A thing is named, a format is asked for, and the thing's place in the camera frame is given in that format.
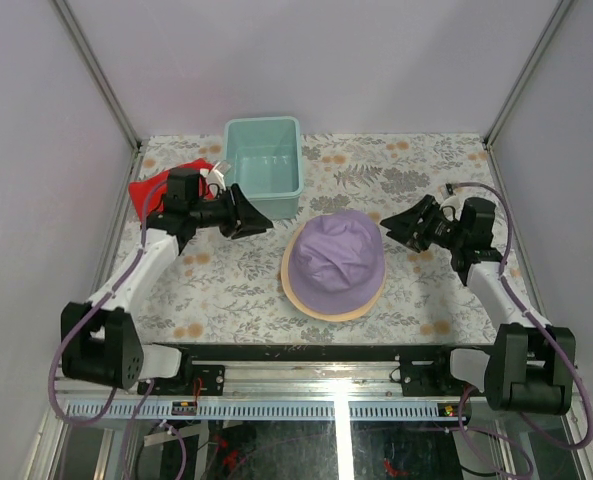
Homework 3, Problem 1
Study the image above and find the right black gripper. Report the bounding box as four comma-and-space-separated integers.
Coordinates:
380, 195, 466, 253

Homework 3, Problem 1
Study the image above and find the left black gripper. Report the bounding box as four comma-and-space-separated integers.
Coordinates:
190, 184, 274, 239

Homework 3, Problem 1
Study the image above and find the lavender hat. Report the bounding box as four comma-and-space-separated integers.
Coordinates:
289, 210, 386, 314

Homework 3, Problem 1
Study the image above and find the red cloth hat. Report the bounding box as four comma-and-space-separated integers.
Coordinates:
128, 158, 214, 221

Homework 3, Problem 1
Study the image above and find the black beige cap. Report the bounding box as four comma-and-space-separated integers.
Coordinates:
280, 224, 386, 323

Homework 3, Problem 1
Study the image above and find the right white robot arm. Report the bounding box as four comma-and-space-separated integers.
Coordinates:
380, 195, 576, 416

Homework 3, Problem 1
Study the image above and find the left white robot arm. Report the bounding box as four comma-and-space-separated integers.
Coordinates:
58, 167, 273, 395

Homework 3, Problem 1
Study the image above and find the light teal plastic bin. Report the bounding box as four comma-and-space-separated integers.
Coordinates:
224, 116, 304, 220

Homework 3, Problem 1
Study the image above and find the floral table mat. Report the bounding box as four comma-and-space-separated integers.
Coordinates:
135, 133, 495, 344

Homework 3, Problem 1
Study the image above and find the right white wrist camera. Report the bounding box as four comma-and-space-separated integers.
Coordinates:
442, 183, 461, 209

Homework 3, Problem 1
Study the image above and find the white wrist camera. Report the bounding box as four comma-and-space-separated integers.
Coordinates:
442, 183, 461, 209
200, 161, 231, 188

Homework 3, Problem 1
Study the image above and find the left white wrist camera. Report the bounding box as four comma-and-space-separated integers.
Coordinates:
200, 161, 231, 188

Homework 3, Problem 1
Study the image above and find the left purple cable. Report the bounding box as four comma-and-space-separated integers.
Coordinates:
46, 179, 189, 480

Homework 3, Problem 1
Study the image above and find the left aluminium frame post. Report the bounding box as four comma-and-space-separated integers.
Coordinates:
49, 0, 142, 150

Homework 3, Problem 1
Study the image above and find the aluminium frame post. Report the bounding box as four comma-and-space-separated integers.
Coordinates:
49, 0, 142, 150
483, 0, 576, 150

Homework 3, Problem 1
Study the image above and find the aluminium front rail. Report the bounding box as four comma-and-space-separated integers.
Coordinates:
50, 359, 588, 401

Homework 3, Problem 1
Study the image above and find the right aluminium frame post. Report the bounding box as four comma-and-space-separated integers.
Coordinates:
483, 0, 576, 150

